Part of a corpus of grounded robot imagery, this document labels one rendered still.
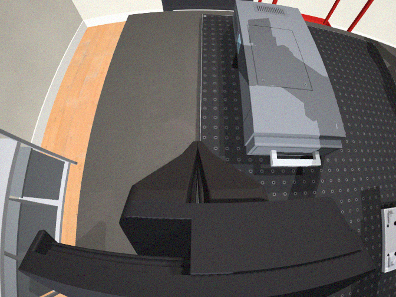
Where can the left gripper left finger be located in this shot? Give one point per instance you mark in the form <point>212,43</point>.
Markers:
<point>175,181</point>

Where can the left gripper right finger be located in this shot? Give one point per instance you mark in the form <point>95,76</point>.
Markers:
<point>220,182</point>

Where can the dark grey perforated base plate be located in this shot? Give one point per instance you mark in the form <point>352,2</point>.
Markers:
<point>360,177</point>

